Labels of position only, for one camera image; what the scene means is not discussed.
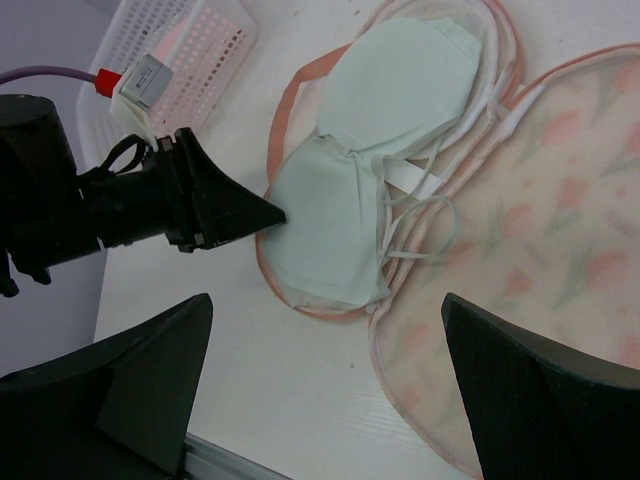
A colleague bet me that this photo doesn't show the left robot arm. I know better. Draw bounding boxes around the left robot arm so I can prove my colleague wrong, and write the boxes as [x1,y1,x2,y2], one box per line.
[1,94,286,298]

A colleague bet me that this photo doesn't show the aluminium table front rail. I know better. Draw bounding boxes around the aluminium table front rail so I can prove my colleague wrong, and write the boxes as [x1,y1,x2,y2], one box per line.
[182,434,289,480]

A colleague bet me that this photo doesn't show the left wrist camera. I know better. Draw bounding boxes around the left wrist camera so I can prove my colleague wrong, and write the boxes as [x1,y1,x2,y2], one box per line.
[94,54,173,144]

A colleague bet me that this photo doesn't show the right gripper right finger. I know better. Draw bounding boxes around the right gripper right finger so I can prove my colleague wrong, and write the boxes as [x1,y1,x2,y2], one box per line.
[441,293,639,479]

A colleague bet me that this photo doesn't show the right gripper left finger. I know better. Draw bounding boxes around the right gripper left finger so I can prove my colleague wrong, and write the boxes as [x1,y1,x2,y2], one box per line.
[1,294,213,479]

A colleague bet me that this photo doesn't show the mint green bra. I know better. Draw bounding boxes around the mint green bra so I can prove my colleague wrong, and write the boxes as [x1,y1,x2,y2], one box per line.
[263,17,482,310]

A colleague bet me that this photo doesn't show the white plastic basket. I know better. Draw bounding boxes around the white plastic basket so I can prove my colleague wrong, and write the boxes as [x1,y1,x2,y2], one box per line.
[74,0,260,181]

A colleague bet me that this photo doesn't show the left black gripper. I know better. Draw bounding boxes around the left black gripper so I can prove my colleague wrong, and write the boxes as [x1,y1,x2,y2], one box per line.
[74,128,286,253]

